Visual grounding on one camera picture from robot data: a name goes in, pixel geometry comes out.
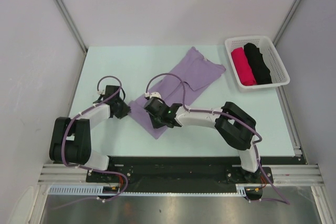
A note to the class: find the purple t shirt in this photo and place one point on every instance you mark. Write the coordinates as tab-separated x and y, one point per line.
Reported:
194	74

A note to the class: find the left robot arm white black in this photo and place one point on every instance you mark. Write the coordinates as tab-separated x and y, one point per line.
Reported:
71	139

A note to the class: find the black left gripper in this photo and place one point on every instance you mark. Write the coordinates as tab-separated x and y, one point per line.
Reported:
125	109

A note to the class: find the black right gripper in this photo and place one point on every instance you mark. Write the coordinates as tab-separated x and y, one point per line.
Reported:
156	125

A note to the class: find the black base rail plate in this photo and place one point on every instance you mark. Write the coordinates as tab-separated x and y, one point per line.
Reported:
184	175

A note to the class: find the rolled black t shirt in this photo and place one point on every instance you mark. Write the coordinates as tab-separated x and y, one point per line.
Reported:
257	64

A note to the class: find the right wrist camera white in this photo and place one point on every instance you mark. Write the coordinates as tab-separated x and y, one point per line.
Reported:
149	95

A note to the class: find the white plastic basket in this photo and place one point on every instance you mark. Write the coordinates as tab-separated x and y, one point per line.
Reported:
278	72

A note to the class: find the rolled red t shirt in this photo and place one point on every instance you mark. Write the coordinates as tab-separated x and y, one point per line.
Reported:
242	67

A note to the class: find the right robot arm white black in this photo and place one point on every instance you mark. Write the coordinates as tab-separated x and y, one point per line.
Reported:
236	127

